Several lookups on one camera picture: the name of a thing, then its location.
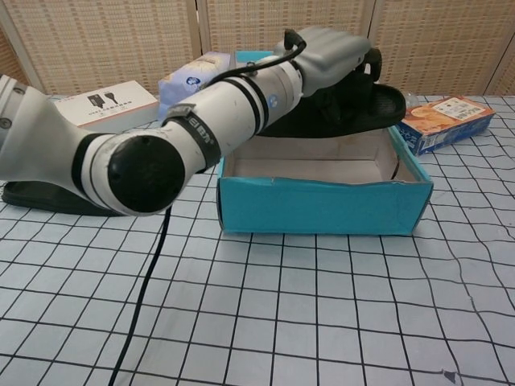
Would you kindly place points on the black slipper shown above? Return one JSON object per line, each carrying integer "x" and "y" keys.
{"x": 362, "y": 112}
{"x": 36, "y": 199}

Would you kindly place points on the orange and blue carton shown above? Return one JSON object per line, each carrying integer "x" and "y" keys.
{"x": 446, "y": 120}

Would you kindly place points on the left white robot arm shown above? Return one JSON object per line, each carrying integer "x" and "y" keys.
{"x": 225, "y": 108}

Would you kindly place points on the woven folding screen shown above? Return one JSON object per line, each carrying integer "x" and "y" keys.
{"x": 112, "y": 40}

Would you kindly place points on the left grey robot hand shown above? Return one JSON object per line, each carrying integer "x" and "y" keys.
{"x": 330, "y": 52}

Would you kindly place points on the teal cardboard shoe box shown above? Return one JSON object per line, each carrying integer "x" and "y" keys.
{"x": 322, "y": 205}

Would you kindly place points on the blue checked tablecloth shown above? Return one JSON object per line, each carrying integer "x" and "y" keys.
{"x": 322, "y": 313}

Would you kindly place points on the blue tissue pack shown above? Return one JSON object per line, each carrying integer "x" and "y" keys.
{"x": 181, "y": 82}

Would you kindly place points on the clear plastic bottle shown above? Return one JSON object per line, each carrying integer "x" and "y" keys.
{"x": 411, "y": 98}

